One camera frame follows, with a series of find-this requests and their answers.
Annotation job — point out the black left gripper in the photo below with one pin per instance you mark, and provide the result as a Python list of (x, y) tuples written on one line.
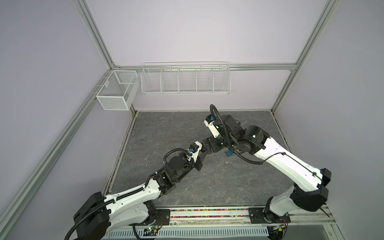
[(199, 161)]

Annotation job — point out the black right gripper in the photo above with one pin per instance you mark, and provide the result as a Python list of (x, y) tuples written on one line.
[(213, 141)]

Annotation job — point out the blue padlock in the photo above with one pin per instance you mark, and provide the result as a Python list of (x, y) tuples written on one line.
[(229, 153)]

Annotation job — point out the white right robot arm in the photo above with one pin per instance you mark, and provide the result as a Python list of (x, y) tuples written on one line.
[(255, 146)]

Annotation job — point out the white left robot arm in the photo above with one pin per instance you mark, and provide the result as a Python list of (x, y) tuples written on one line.
[(101, 214)]

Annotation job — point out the white mesh box basket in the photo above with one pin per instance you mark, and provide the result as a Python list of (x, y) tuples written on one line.
[(119, 90)]

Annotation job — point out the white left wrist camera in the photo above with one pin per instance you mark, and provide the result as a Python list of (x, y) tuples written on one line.
[(194, 150)]

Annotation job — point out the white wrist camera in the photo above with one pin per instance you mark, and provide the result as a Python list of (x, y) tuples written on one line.
[(209, 122), (194, 150)]

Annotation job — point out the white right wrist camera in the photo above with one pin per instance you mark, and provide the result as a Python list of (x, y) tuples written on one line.
[(209, 122)]

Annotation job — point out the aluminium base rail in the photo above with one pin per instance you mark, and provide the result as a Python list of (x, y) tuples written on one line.
[(231, 222)]

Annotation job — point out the long white wire basket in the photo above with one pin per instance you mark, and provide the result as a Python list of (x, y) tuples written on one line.
[(176, 78)]

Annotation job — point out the aluminium frame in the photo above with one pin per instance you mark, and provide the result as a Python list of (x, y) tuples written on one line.
[(23, 198)]

